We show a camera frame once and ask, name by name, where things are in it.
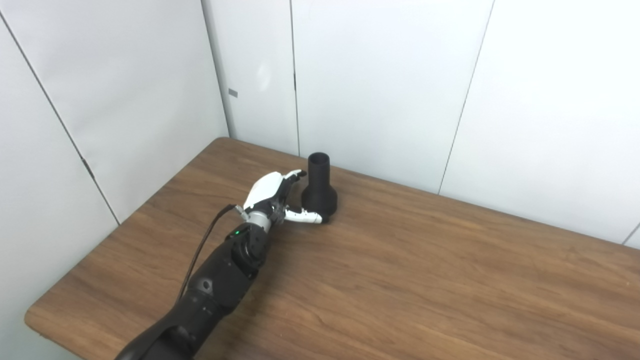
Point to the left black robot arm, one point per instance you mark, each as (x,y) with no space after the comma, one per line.
(220,280)

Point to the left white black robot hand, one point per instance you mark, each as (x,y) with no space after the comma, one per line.
(265,192)

